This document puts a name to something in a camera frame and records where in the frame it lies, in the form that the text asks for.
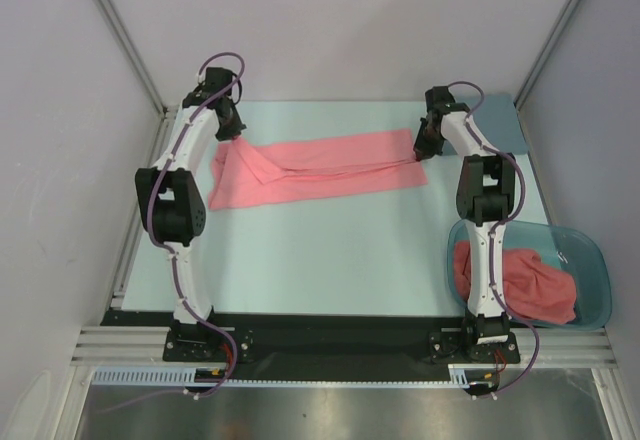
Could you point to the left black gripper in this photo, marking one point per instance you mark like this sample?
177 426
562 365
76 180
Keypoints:
233 131

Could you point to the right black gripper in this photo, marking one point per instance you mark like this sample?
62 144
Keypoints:
425 142

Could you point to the pink t-shirt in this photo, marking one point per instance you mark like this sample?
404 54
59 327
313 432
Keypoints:
246 175
533 289

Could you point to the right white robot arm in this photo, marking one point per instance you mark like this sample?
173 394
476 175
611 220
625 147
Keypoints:
486 202

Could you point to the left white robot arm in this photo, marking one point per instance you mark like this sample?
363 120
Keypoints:
174 214

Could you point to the folded blue-grey t-shirt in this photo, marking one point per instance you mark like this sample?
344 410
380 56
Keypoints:
498 121

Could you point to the crumpled pink t-shirt in basin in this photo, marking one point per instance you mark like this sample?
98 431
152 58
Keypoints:
533 289

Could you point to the teal plastic basin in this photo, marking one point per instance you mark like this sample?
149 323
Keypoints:
566 249

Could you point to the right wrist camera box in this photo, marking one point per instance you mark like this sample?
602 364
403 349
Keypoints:
438 97

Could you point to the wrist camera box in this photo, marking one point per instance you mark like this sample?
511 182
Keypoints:
214 80
438 97

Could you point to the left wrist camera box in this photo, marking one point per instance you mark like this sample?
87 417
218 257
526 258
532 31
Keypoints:
214 80

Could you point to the left aluminium frame post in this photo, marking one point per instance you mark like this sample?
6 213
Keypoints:
122 37

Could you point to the aluminium frame post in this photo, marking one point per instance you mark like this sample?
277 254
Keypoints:
551 42
122 37

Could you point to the right aluminium frame post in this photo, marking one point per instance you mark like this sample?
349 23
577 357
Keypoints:
551 42

